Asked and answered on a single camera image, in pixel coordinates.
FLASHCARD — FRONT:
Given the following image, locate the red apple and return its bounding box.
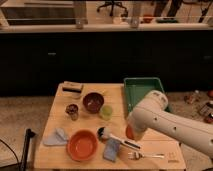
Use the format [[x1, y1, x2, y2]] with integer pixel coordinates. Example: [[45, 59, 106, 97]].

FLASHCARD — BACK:
[[125, 125, 134, 140]]

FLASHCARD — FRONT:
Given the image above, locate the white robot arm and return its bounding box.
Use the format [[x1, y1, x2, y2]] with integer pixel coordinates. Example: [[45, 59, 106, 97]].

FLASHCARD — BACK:
[[127, 90, 213, 159]]

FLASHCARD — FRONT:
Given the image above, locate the light green plastic cup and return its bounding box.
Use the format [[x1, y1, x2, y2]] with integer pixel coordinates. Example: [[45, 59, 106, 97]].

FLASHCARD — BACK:
[[99, 105, 113, 121]]

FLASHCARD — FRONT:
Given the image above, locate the dark metal cup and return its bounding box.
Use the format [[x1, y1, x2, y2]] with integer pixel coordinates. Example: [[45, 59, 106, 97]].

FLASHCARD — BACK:
[[65, 104, 78, 121]]

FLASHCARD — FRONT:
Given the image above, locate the dark red bowl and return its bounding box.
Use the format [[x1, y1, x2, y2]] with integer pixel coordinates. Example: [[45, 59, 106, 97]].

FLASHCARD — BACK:
[[83, 92, 104, 113]]

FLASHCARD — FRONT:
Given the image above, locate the green plastic tray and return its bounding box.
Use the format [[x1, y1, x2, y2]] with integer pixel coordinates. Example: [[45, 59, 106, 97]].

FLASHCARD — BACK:
[[124, 77, 164, 112]]

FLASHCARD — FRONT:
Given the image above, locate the wooden block with black strip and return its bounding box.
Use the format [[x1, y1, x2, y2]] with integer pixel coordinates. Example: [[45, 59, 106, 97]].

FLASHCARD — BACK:
[[62, 81, 83, 93]]

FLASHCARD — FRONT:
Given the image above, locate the blue sponge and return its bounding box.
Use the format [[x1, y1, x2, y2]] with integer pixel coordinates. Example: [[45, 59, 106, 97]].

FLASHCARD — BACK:
[[103, 138, 120, 162]]

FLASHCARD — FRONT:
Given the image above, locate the orange bowl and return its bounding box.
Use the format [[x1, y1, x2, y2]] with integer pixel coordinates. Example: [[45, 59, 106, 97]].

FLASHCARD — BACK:
[[67, 129, 98, 162]]

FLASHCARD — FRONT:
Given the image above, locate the grey folded cloth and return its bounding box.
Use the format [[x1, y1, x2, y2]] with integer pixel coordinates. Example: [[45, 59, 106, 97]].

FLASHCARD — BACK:
[[43, 128, 68, 146]]

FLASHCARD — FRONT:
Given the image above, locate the silver fork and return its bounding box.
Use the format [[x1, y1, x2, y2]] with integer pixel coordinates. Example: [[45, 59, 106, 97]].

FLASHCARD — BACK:
[[128, 152, 164, 160]]

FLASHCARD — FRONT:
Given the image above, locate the dish brush white handle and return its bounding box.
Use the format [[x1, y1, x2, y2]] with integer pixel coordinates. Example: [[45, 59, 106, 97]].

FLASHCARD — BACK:
[[97, 127, 141, 150]]

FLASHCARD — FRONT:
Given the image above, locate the black stand post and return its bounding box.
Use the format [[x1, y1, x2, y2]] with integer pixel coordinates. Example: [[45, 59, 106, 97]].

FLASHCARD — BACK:
[[20, 129, 36, 171]]

